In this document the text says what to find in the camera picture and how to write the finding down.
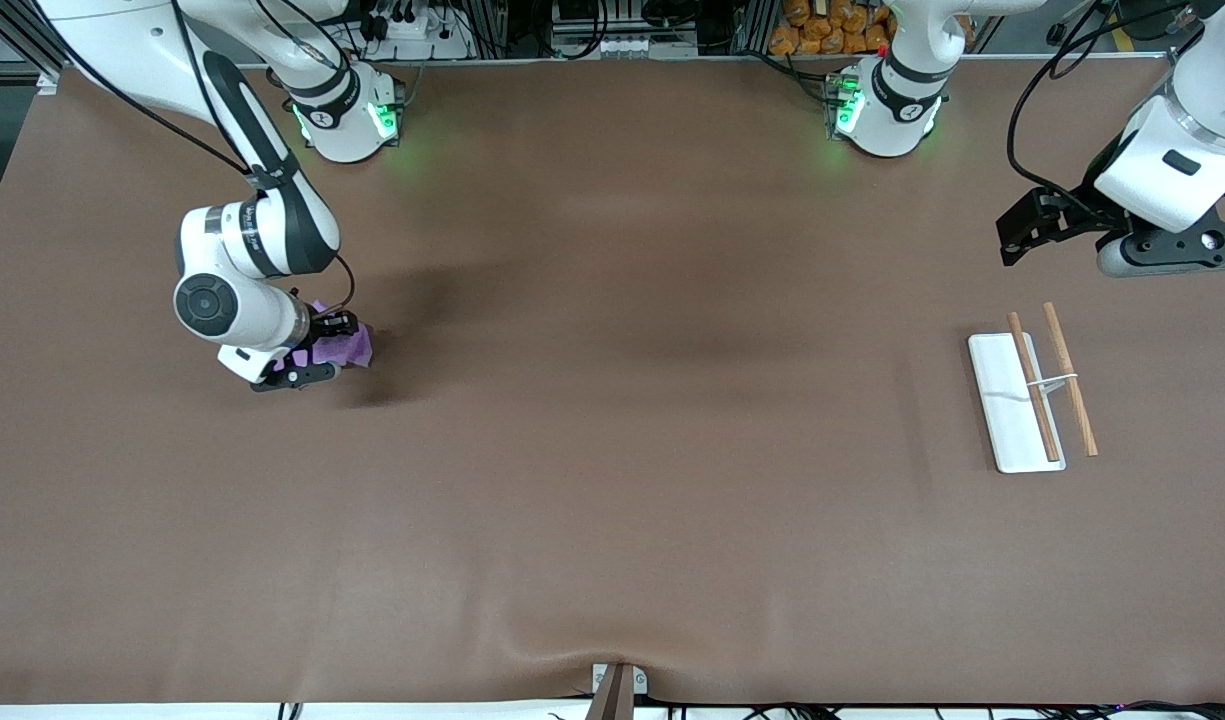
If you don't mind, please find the purple and grey towel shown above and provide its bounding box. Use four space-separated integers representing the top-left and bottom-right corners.
272 300 374 373

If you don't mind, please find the white rack with wooden bars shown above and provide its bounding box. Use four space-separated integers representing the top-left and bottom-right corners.
967 302 1100 474

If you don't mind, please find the bag of orange items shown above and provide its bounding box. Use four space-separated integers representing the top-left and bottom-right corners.
769 0 895 57

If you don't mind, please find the white power strip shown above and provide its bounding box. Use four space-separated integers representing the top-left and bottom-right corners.
367 10 475 63

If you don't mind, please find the brown table cover mat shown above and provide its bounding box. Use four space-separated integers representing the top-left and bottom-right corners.
0 55 1225 707

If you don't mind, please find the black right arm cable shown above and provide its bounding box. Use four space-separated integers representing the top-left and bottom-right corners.
32 0 359 321

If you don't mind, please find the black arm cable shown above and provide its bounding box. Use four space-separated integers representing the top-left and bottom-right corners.
1005 0 1208 216
32 0 359 321

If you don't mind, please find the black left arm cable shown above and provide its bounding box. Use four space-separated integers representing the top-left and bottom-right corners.
1005 0 1208 216

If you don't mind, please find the aluminium frame post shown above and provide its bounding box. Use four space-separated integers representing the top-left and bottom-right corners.
470 0 515 57
732 0 779 53

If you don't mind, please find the grey mounting bracket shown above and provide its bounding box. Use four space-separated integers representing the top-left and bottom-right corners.
586 662 650 720

